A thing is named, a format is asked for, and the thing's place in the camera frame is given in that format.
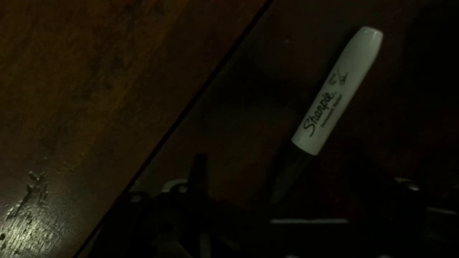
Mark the white black-capped marker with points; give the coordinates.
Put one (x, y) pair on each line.
(334, 95)

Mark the dark wooden secretary desk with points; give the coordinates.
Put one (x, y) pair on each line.
(119, 86)

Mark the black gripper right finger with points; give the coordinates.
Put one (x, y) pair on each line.
(381, 201)

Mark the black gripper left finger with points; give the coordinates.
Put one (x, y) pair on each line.
(198, 172)

